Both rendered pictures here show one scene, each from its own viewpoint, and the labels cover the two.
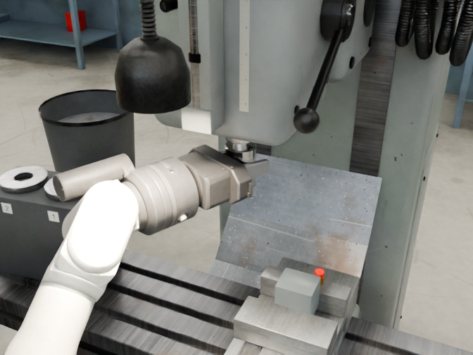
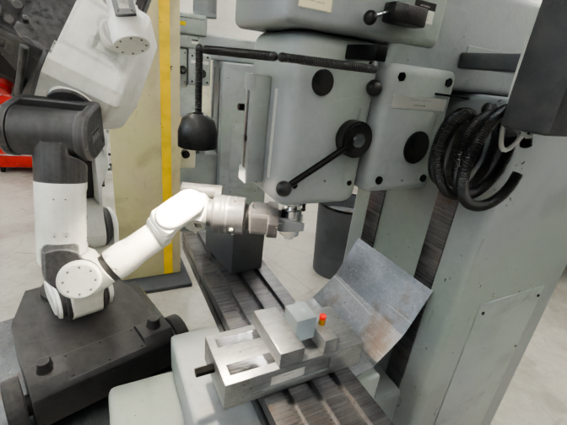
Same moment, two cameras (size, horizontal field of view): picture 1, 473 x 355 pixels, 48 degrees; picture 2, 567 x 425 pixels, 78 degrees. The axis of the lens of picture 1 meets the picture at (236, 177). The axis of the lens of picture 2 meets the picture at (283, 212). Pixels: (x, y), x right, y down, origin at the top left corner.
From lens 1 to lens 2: 0.45 m
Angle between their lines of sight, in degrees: 34
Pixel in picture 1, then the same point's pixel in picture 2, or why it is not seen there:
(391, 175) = (440, 292)
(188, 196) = (235, 217)
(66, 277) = (150, 224)
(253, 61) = (273, 147)
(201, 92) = (245, 158)
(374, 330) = (353, 384)
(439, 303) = not seen: outside the picture
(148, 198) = (212, 208)
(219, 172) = (261, 213)
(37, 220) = not seen: hidden behind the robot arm
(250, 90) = (271, 164)
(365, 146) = (427, 261)
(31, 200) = not seen: hidden behind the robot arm
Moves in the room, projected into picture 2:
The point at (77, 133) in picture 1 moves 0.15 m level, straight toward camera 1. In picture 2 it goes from (331, 214) to (326, 221)
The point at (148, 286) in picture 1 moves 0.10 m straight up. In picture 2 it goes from (256, 286) to (259, 259)
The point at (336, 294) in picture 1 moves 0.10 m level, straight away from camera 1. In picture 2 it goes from (323, 335) to (353, 320)
